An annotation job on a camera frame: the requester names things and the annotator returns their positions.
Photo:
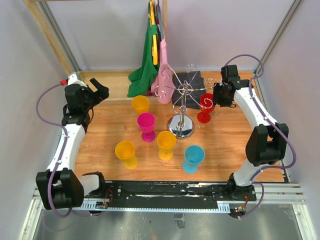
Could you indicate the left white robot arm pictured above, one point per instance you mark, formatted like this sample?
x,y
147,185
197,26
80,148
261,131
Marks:
x,y
58,185

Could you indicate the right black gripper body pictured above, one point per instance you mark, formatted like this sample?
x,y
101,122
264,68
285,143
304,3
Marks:
x,y
219,97

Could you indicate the cyan plastic wine glass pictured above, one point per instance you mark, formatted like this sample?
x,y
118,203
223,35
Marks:
x,y
193,156

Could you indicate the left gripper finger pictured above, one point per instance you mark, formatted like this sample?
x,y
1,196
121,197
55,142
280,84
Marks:
x,y
96,84
102,93

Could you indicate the red plastic wine glass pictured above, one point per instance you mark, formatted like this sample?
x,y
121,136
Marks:
x,y
207,106

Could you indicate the green hanging shirt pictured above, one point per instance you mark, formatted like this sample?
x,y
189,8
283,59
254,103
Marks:
x,y
142,78

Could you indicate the yellow wine glass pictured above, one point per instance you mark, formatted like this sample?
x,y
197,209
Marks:
x,y
166,142
140,104
125,151

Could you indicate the wooden clothes rack frame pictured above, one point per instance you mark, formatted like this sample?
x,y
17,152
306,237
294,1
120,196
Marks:
x,y
101,39

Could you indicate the magenta plastic wine glass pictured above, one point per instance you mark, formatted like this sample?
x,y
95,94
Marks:
x,y
146,122

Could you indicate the yellow clothes hanger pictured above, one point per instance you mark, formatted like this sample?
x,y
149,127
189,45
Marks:
x,y
152,19

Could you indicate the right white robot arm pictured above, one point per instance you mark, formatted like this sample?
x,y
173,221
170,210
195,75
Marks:
x,y
268,140

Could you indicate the aluminium frame rail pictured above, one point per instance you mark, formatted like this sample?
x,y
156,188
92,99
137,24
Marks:
x,y
266,193

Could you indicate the grey clothes hanger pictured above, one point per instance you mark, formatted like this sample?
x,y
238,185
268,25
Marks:
x,y
159,20

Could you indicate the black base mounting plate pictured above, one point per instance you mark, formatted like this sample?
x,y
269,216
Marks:
x,y
165,196

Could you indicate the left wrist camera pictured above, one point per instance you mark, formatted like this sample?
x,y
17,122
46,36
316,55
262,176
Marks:
x,y
75,79

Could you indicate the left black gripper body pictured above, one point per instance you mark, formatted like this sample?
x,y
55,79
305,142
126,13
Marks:
x,y
90,98

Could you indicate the pink hanging shirt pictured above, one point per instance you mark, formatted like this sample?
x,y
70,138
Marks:
x,y
163,84

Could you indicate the chrome wine glass rack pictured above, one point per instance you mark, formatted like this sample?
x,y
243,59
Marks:
x,y
181,125

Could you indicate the dark grey folded cloth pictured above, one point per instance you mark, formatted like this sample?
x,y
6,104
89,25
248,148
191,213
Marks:
x,y
197,82

